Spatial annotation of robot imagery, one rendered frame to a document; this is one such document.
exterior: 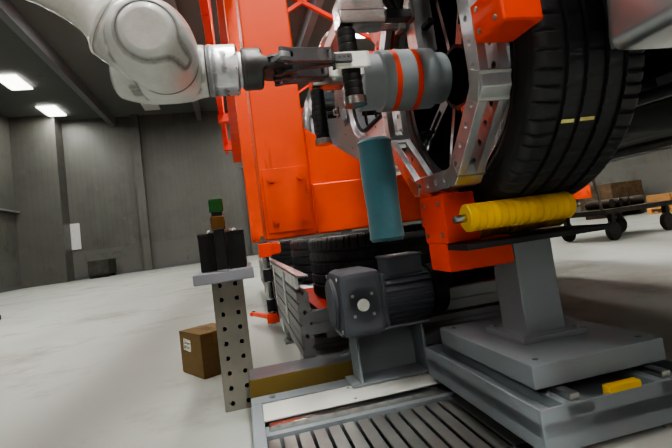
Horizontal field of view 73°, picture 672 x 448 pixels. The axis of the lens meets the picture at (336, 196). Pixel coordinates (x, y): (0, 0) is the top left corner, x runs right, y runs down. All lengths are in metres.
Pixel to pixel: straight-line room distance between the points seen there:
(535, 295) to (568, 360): 0.19
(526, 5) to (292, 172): 0.85
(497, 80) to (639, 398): 0.63
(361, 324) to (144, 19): 0.91
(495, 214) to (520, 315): 0.28
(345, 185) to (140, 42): 0.95
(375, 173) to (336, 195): 0.35
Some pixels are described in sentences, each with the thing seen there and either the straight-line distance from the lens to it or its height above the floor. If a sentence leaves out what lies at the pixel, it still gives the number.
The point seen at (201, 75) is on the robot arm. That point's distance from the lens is 0.81.
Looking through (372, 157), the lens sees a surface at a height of 0.69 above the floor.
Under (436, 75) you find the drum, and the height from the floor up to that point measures 0.83.
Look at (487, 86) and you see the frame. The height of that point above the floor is 0.74.
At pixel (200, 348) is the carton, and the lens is 2.01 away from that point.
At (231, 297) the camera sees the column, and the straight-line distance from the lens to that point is 1.54.
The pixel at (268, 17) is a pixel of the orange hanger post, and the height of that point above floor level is 1.23.
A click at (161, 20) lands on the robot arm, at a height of 0.81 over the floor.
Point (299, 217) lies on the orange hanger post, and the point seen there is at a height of 0.58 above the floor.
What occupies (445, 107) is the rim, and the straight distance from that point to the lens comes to 1.21.
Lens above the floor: 0.52
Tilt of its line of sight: 5 degrees up
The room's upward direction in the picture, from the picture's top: 8 degrees counter-clockwise
